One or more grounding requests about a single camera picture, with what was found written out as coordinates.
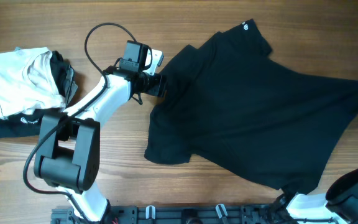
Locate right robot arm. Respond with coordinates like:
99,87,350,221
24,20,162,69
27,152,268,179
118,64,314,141
264,74,358,223

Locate left black cable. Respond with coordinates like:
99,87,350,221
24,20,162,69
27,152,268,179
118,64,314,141
22,22,139,224

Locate white folded t-shirt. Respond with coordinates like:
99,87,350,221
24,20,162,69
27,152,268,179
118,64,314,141
0,47,66,119

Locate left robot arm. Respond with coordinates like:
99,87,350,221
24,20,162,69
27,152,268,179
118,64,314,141
23,66,167,223

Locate grey folded garment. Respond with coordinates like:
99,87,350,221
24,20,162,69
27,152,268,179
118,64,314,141
63,65,78,108

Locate black folded printed t-shirt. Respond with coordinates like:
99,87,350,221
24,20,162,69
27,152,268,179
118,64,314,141
0,51,69,139

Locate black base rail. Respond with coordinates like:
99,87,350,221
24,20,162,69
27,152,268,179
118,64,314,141
50,203,291,224

